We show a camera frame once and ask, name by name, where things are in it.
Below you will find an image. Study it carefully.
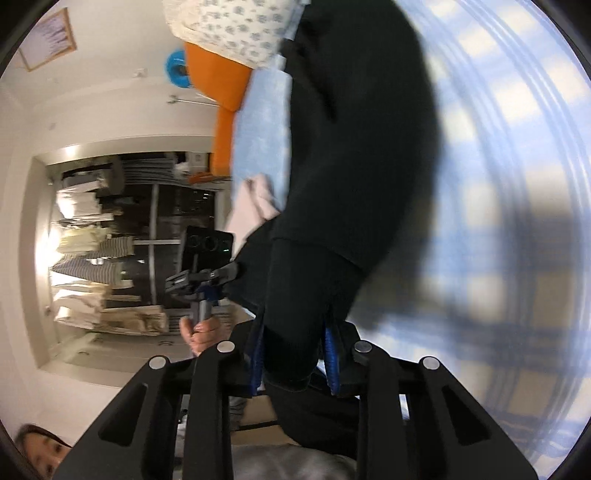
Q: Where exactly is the black jacket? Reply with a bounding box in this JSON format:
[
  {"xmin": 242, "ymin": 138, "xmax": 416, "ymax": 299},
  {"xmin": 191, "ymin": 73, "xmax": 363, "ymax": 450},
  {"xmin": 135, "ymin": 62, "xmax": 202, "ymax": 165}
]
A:
[{"xmin": 222, "ymin": 0, "xmax": 441, "ymax": 457}]

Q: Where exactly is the metal wall rod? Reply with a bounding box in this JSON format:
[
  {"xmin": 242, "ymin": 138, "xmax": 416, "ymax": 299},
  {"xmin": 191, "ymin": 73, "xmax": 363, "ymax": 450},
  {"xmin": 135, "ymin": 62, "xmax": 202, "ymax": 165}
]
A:
[{"xmin": 168, "ymin": 95, "xmax": 220, "ymax": 108}]

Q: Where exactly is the pink cloth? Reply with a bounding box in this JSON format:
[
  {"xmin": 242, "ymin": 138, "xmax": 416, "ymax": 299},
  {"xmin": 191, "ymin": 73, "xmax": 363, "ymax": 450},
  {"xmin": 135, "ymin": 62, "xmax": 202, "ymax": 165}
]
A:
[{"xmin": 225, "ymin": 174, "xmax": 282, "ymax": 241}]

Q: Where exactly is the blue plaid bed sheet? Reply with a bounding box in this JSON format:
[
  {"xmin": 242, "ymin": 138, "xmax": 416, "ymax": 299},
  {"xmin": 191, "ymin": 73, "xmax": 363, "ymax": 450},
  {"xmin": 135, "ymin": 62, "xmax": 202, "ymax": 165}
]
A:
[{"xmin": 342, "ymin": 0, "xmax": 591, "ymax": 476}]

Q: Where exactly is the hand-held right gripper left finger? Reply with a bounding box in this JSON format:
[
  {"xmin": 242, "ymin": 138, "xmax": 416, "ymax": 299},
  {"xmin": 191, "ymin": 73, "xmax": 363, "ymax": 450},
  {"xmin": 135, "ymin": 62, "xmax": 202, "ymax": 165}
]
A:
[{"xmin": 54, "ymin": 320, "xmax": 269, "ymax": 480}]

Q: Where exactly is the blue swim ring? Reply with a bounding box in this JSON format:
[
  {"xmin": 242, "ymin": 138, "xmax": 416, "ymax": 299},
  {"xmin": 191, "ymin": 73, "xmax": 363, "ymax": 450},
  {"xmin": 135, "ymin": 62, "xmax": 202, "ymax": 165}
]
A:
[{"xmin": 165, "ymin": 50, "xmax": 192, "ymax": 88}]

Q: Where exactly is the open wardrobe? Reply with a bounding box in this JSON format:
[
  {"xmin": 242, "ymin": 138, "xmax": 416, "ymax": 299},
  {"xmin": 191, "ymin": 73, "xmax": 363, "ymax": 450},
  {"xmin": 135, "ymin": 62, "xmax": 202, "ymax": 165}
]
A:
[{"xmin": 30, "ymin": 143, "xmax": 232, "ymax": 374}]

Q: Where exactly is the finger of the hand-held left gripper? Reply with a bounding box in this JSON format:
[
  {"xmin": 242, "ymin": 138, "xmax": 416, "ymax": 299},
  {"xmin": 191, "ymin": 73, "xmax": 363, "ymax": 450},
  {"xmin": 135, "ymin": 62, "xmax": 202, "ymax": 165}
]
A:
[{"xmin": 211, "ymin": 261, "xmax": 243, "ymax": 284}]

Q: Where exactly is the light blue fuzzy blanket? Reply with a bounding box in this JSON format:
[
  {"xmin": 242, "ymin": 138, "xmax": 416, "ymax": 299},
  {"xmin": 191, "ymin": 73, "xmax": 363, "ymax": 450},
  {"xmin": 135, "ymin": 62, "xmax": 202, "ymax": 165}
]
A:
[{"xmin": 231, "ymin": 69, "xmax": 294, "ymax": 217}]

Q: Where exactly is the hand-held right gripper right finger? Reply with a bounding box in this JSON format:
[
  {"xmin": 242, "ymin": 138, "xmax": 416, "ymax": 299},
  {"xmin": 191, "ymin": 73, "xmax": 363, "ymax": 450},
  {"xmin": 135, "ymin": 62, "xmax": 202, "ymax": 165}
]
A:
[{"xmin": 323, "ymin": 318, "xmax": 541, "ymax": 480}]

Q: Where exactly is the row of hanging clothes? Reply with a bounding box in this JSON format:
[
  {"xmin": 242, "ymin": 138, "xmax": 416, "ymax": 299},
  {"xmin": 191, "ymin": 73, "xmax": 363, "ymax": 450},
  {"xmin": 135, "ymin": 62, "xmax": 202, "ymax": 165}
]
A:
[{"xmin": 48, "ymin": 161, "xmax": 169, "ymax": 335}]

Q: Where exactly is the wooden framed picture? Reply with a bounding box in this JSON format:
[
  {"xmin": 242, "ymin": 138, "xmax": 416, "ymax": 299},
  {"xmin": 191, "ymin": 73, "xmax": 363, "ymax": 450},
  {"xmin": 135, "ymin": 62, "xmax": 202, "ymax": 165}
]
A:
[{"xmin": 16, "ymin": 7, "xmax": 77, "ymax": 72}]

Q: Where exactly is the white floral pillow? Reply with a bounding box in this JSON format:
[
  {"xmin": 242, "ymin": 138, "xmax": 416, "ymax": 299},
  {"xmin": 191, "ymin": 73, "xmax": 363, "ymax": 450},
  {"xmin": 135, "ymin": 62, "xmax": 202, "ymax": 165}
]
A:
[{"xmin": 163, "ymin": 0, "xmax": 301, "ymax": 70}]

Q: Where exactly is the person's head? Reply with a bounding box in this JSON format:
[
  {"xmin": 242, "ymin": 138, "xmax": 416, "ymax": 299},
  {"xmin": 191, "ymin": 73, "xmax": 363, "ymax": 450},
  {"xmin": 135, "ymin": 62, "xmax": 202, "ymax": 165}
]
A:
[{"xmin": 14, "ymin": 424, "xmax": 72, "ymax": 478}]

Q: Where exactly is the person's left hand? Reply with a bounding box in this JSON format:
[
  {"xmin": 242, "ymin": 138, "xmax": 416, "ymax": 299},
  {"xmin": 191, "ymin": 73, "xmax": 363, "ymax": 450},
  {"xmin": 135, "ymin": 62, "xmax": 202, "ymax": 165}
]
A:
[{"xmin": 179, "ymin": 316, "xmax": 223, "ymax": 356}]

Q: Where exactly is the person's grey clothing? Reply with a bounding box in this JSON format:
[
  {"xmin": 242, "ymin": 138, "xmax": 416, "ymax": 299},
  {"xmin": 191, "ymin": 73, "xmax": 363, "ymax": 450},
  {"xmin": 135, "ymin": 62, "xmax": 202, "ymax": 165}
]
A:
[{"xmin": 178, "ymin": 397, "xmax": 358, "ymax": 480}]

